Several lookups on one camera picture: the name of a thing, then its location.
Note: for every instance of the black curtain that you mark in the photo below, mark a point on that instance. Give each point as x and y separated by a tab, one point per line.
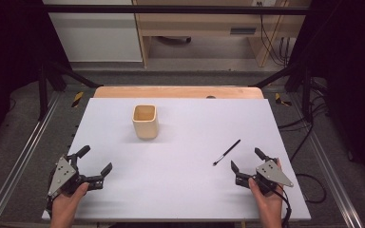
9	63
351	79

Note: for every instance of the person's left hand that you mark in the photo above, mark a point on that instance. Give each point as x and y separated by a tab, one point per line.
65	204

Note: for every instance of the yellow black tape piece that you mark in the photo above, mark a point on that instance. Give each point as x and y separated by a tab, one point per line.
77	99
278	99

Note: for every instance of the person's right hand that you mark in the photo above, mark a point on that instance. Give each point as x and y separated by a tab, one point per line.
267	204

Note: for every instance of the light wooden desk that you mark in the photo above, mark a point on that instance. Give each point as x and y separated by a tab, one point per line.
202	23

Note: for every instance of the white cabinet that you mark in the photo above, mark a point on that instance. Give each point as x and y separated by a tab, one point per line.
98	34

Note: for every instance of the aluminium floor rail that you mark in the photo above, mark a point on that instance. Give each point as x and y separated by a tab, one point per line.
22	152
326	158

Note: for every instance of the square wooden cup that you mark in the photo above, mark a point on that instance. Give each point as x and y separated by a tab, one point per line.
145	125

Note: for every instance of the black metal stand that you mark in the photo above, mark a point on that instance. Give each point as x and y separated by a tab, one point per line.
42	91
305	95

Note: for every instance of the white table board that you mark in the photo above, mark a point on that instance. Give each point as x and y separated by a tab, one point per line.
177	177

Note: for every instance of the wooden table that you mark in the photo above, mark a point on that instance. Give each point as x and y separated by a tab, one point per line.
171	92

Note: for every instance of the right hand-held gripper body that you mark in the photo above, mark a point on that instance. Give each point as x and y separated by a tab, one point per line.
272	173

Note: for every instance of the black horizontal frame bar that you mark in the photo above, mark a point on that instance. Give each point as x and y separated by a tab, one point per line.
171	9

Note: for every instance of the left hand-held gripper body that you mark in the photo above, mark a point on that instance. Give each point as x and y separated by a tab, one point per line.
64	173

